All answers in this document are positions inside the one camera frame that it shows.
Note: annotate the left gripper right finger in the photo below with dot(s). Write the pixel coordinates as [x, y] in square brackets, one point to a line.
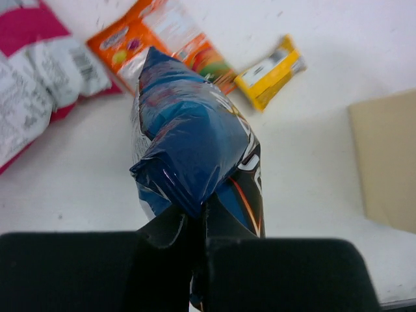
[279, 276]

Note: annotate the blue Doritos bag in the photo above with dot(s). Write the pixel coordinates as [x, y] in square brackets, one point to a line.
[198, 174]

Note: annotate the pink white snack bag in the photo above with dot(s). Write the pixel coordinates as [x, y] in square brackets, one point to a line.
[45, 72]

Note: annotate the yellow snack bar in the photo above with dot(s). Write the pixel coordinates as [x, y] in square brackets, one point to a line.
[262, 81]

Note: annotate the beige paper bag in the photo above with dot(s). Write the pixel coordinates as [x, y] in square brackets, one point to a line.
[384, 137]

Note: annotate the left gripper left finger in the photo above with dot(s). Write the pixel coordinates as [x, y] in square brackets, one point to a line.
[94, 269]

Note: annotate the orange snack packet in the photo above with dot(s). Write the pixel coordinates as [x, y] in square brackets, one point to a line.
[165, 25]

